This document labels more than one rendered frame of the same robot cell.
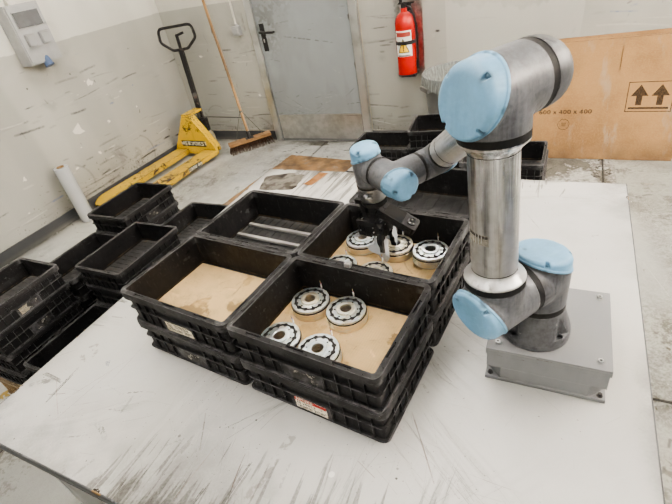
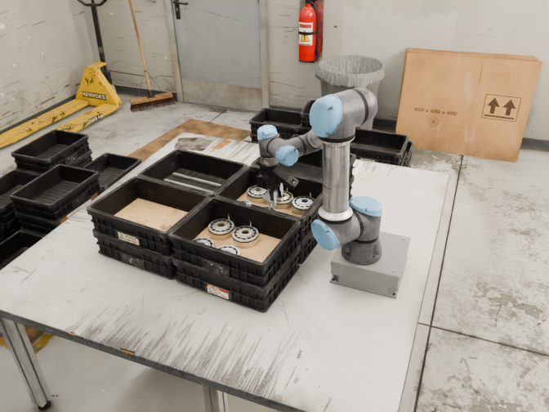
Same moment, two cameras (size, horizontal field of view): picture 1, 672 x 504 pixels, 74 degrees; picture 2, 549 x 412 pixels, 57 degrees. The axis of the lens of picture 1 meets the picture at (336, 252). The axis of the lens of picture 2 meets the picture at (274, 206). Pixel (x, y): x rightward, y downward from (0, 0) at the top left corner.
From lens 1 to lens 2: 0.83 m
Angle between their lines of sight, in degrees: 7
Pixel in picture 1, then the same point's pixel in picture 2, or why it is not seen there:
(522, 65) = (349, 105)
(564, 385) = (374, 287)
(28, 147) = not seen: outside the picture
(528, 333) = (355, 253)
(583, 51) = (452, 64)
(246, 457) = (173, 318)
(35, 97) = not seen: outside the picture
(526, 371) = (353, 278)
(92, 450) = (64, 311)
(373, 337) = (261, 251)
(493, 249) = (333, 195)
